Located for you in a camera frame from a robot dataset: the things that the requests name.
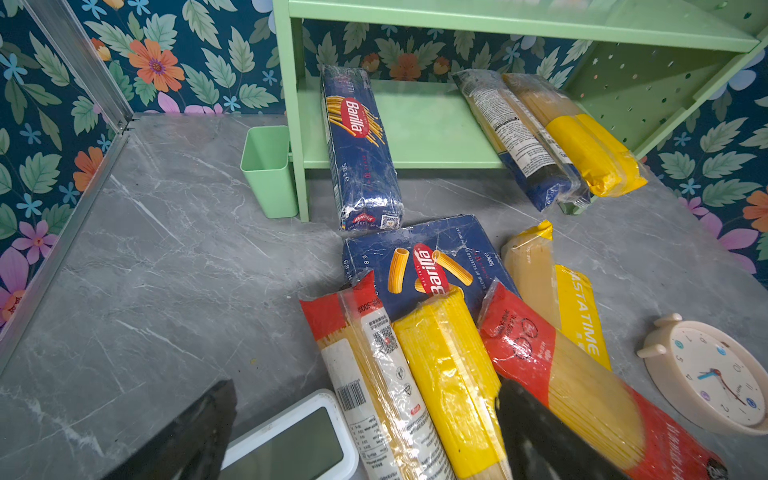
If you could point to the yellow Pasta Time bag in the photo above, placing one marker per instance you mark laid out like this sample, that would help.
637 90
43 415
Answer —
563 297

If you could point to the cream analog alarm clock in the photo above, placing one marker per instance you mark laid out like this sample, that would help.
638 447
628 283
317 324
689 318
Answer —
707 376

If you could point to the green two-tier shelf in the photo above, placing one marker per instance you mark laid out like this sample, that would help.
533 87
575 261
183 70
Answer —
648 65

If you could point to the red-ended spaghetti bag white label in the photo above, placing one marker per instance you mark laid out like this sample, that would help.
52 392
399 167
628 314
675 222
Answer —
380 401

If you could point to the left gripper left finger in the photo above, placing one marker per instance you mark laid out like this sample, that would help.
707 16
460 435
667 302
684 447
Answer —
192 446

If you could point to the blue Barilla rigatoni box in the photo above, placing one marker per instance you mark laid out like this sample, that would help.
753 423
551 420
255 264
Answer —
414 263

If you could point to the red spaghetti bag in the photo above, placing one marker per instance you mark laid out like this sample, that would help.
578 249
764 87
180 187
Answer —
632 433

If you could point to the white digital clock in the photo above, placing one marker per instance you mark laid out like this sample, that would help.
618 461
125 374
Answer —
309 440

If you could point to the green plastic cup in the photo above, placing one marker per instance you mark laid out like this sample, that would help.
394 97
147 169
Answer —
266 166

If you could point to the yellow spaghetti bag long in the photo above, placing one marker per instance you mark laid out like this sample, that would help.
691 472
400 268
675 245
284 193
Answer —
458 382

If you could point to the yellow-banded spaghetti bag barcode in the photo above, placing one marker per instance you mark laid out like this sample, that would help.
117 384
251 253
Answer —
608 166

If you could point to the blue Barilla spaghetti box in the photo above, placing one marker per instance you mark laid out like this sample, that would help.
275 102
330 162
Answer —
366 189

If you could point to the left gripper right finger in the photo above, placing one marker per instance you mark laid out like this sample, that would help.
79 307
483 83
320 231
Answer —
540 446

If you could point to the clear spaghetti bag blue end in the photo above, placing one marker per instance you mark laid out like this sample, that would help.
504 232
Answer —
541 168

